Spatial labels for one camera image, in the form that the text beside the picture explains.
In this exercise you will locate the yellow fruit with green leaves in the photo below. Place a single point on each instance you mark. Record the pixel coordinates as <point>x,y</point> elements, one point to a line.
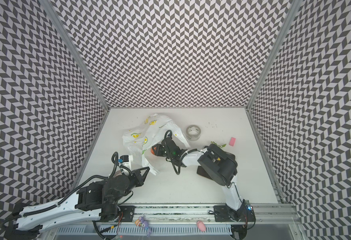
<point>220,146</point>

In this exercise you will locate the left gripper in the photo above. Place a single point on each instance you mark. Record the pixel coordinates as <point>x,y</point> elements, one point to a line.
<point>136,176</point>

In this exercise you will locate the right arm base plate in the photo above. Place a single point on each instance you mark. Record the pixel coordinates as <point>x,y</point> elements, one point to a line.
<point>222,213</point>

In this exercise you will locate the pink eraser block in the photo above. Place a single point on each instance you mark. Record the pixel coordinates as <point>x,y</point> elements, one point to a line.
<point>232,141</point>

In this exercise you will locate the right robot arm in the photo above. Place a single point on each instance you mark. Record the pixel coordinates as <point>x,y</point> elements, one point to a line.
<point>190,157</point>

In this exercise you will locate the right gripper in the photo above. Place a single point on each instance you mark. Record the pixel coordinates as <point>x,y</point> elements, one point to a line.
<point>162,148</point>

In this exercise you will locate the black square tray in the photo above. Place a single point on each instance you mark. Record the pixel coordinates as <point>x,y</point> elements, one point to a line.
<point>218,167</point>

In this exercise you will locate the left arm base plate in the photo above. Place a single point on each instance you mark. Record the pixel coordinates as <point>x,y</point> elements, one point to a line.
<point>126,213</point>

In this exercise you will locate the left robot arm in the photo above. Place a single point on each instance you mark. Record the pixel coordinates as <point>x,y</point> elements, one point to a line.
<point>96,200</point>

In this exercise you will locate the pink toy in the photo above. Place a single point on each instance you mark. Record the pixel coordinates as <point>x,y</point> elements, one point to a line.
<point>201,226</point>

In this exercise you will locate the white plastic bag fruit print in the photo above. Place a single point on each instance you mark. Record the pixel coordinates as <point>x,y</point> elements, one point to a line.
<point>139,140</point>

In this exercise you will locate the purple octopus toy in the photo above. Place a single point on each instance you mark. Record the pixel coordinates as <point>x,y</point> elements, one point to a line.
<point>141,222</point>

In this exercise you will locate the grey tape roll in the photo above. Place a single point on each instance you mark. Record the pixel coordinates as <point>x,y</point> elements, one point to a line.
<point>193,132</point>

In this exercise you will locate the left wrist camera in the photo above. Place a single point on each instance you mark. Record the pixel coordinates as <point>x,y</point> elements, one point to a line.
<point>124,164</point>

